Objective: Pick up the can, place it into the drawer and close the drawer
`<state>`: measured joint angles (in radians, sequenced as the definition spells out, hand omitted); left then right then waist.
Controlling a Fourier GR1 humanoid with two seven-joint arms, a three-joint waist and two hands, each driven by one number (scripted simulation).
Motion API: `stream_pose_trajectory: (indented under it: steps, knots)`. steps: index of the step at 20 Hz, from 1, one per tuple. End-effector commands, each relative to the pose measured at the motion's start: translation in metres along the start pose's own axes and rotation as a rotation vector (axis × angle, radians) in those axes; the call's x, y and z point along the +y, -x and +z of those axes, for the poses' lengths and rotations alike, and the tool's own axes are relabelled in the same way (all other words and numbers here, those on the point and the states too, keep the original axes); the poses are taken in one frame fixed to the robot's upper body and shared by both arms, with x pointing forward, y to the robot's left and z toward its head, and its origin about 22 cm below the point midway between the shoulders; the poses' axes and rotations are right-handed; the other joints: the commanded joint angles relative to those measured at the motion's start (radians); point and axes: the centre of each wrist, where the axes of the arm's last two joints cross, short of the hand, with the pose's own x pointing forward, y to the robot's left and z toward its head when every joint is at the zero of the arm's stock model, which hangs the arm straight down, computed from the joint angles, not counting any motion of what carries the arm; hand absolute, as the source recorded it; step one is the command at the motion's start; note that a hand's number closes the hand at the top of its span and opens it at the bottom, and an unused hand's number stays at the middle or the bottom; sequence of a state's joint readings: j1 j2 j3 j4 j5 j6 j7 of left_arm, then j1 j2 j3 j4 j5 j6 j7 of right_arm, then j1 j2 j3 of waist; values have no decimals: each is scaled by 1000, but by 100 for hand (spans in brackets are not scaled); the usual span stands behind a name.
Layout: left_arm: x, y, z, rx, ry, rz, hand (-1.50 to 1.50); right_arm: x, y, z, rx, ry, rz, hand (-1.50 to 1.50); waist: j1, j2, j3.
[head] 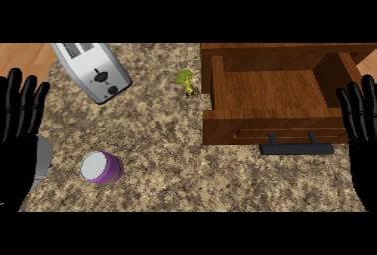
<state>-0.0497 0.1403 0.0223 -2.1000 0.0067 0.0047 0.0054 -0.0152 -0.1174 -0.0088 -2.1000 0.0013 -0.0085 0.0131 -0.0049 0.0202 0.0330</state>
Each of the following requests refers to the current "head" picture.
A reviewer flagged silver toaster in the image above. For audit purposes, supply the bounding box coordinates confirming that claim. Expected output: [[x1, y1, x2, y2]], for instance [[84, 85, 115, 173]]
[[50, 43, 132, 105]]

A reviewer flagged purple can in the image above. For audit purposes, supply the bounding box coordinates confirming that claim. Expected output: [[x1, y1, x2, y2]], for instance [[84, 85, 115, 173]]
[[78, 150, 124, 185]]

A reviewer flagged dark grey drawer handle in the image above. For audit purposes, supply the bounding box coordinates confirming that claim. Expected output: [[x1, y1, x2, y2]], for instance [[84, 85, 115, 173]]
[[258, 132, 335, 156]]

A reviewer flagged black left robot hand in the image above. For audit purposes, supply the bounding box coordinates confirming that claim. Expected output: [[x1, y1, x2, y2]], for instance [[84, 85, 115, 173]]
[[0, 67, 51, 213]]

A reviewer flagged green broccoli piece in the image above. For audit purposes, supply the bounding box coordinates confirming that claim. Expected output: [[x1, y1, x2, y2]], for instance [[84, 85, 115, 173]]
[[174, 69, 194, 97]]

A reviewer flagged brown wooden drawer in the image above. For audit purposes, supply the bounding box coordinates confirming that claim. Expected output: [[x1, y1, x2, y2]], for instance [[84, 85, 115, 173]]
[[200, 52, 363, 118]]

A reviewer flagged brown wooden cabinet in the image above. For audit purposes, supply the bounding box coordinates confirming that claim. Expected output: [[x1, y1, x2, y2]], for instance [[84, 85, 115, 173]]
[[197, 43, 377, 81]]

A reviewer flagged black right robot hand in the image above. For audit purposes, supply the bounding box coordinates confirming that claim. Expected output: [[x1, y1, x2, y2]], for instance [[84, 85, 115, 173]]
[[333, 74, 377, 213]]

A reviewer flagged wooden drawer front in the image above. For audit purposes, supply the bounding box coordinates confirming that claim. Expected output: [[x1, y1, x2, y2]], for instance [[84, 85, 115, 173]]
[[200, 109, 350, 146]]

